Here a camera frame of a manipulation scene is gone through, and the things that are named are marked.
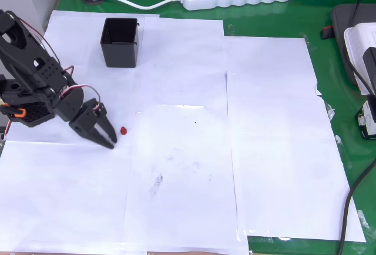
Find black orange table clamp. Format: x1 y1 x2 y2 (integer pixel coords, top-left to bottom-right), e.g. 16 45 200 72
0 103 28 123

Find thick black power cable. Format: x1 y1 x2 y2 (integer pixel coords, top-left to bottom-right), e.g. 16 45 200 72
337 159 376 255

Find thin black monitor cable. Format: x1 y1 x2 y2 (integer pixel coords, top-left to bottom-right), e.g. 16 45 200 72
351 0 363 27

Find white plastic container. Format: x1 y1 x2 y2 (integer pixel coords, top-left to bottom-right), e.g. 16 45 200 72
343 22 376 96

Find dark grey pad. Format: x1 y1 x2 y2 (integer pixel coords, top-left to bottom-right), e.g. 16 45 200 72
331 4 376 87

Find red black small gadget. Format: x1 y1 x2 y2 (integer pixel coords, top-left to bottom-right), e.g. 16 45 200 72
320 25 335 41

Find white power strip cable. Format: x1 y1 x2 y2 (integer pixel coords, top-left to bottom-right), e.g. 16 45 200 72
93 0 183 11

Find black open box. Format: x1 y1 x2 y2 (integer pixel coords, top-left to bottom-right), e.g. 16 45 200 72
99 17 140 69

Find white paper sheets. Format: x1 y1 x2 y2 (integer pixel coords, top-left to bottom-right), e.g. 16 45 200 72
57 0 376 255

